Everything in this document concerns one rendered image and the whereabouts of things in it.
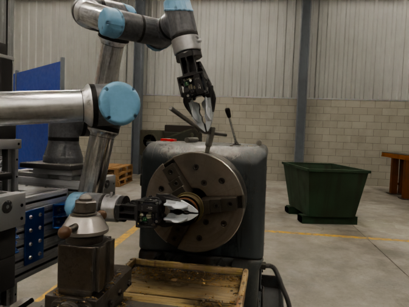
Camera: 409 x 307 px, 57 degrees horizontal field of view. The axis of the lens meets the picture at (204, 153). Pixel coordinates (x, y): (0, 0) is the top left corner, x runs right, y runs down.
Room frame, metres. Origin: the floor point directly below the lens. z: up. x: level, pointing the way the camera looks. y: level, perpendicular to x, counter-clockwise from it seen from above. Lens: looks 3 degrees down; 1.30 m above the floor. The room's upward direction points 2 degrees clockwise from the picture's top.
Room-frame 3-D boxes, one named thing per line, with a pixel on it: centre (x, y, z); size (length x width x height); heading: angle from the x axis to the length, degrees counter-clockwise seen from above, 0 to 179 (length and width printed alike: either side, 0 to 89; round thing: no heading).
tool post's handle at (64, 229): (0.59, 0.21, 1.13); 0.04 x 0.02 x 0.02; 170
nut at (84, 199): (0.64, 0.20, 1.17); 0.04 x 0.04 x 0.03
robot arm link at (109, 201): (1.03, 0.24, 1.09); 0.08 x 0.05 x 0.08; 169
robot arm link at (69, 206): (1.04, 0.32, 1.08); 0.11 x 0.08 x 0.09; 79
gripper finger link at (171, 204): (0.99, 0.06, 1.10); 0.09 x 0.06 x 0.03; 79
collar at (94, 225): (0.64, 0.20, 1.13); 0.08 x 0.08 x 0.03
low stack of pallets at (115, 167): (9.19, 2.30, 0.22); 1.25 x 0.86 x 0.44; 175
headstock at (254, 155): (1.61, -0.03, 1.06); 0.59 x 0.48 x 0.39; 170
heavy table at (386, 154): (9.06, -4.74, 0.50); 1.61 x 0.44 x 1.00; 172
